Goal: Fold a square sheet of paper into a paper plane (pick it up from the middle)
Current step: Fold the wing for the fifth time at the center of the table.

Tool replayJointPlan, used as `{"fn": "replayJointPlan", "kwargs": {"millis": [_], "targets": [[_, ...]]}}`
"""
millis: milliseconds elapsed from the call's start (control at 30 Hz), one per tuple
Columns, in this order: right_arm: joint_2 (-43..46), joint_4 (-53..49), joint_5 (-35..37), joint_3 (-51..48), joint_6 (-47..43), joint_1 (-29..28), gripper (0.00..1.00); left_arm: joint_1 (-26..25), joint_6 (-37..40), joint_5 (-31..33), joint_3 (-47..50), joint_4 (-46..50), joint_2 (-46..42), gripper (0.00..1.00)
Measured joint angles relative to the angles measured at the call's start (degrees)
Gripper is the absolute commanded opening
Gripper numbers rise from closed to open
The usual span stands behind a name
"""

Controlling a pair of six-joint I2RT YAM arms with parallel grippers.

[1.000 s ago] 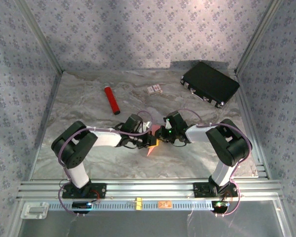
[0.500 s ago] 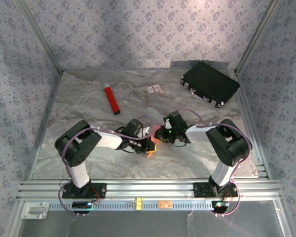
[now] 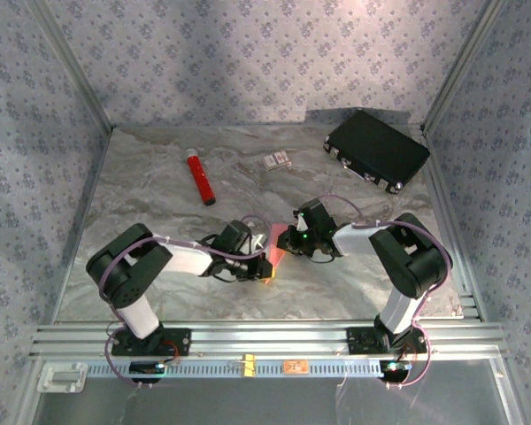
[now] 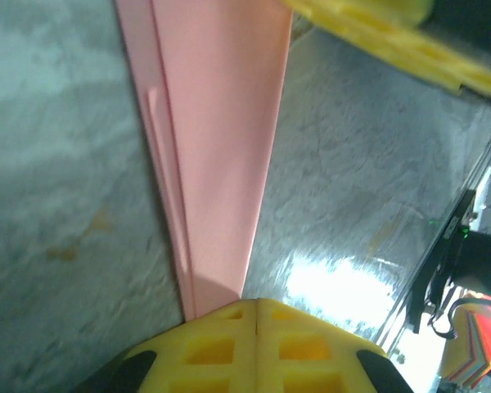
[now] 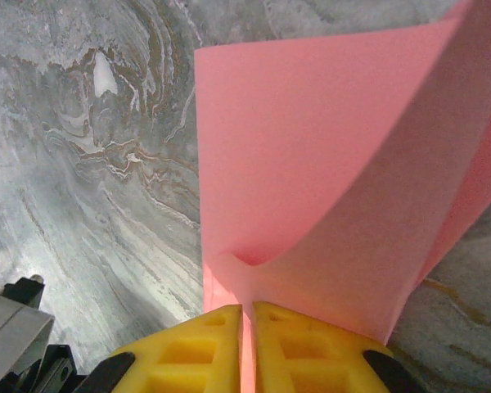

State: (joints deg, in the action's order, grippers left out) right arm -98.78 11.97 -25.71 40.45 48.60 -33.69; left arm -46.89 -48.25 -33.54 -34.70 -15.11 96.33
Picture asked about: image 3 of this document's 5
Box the pink paper sheet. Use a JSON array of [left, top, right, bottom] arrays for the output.
[[265, 222, 296, 285]]

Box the small playing card box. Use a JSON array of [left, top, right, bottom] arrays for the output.
[[263, 150, 292, 172]]

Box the red cylindrical tube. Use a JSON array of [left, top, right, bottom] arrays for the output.
[[184, 149, 217, 207]]

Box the black hard case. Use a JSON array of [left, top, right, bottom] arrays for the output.
[[322, 109, 431, 195]]

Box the black left controller board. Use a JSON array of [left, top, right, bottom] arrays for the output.
[[129, 361, 166, 383]]

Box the black controller board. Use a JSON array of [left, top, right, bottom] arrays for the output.
[[129, 361, 166, 383], [379, 360, 412, 382]]

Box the black right controller board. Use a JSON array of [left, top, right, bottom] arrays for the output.
[[379, 360, 412, 382]]

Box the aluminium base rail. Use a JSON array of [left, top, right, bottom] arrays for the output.
[[30, 321, 509, 360]]

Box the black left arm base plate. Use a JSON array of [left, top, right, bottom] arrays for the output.
[[111, 328, 192, 358]]

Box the grey slotted cable duct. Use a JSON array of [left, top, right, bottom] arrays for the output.
[[86, 359, 389, 380]]

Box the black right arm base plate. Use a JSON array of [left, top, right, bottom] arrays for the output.
[[347, 327, 428, 355]]

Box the aluminium side rail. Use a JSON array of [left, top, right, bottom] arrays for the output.
[[52, 127, 112, 324], [422, 126, 486, 322]]

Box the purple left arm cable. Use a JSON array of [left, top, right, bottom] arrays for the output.
[[97, 215, 273, 390]]

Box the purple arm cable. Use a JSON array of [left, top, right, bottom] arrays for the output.
[[97, 215, 273, 390], [318, 194, 452, 390]]

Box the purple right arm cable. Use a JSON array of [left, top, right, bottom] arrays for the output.
[[318, 194, 452, 390]]

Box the grey metal bracket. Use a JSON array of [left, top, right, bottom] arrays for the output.
[[37, 362, 89, 394]]

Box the aluminium frame post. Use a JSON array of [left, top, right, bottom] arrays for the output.
[[26, 0, 114, 133], [422, 0, 509, 133]]

